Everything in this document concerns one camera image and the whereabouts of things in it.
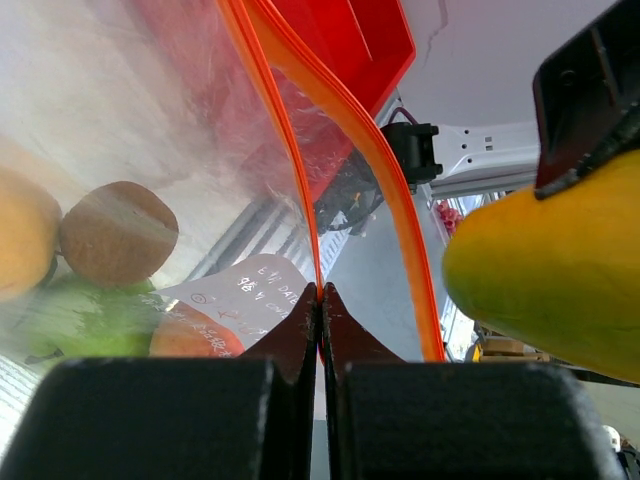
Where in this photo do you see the brown kiwi fruit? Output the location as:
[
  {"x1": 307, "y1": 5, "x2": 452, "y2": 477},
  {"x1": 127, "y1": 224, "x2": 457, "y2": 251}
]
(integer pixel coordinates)
[{"x1": 59, "y1": 181, "x2": 179, "y2": 288}]

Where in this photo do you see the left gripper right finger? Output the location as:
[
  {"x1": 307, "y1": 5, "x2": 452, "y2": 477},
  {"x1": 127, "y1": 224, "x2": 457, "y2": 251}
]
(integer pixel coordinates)
[{"x1": 322, "y1": 285, "x2": 624, "y2": 479}]

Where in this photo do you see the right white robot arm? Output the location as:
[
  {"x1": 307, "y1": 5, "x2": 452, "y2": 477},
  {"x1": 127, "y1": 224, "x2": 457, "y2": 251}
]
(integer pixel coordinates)
[{"x1": 399, "y1": 1, "x2": 639, "y2": 199}]

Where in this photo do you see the clear orange zip top bag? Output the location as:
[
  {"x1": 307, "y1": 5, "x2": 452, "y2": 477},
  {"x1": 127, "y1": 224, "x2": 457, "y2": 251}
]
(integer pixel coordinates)
[{"x1": 1, "y1": 1, "x2": 443, "y2": 371}]

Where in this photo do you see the green apple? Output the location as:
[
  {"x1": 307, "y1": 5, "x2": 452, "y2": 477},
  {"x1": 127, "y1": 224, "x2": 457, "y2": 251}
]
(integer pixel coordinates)
[{"x1": 19, "y1": 275, "x2": 162, "y2": 358}]

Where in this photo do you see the red plastic tray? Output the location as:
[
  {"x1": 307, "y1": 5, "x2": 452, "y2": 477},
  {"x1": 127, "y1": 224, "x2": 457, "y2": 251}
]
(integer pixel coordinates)
[{"x1": 274, "y1": 0, "x2": 416, "y2": 116}]

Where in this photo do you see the peach fruit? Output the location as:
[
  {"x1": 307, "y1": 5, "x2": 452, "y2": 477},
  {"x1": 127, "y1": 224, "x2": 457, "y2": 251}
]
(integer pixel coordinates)
[{"x1": 149, "y1": 302, "x2": 245, "y2": 358}]

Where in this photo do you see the yellow green mango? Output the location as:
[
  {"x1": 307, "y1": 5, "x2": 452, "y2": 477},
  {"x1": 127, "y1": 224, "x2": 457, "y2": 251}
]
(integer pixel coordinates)
[{"x1": 442, "y1": 151, "x2": 639, "y2": 383}]

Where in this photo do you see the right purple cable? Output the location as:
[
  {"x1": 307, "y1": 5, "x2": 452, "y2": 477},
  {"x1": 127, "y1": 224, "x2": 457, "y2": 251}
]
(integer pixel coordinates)
[{"x1": 389, "y1": 105, "x2": 420, "y2": 126}]

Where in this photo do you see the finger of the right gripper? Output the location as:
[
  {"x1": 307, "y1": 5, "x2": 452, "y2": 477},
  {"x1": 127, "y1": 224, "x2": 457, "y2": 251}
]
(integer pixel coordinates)
[{"x1": 533, "y1": 0, "x2": 639, "y2": 200}]

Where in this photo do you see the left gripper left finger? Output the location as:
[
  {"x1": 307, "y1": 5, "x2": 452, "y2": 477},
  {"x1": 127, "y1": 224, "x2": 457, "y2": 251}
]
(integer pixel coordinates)
[{"x1": 1, "y1": 285, "x2": 318, "y2": 479}]

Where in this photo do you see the orange fruit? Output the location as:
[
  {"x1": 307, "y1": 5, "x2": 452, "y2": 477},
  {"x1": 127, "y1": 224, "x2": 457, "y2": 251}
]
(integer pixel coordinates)
[{"x1": 1, "y1": 167, "x2": 61, "y2": 301}]

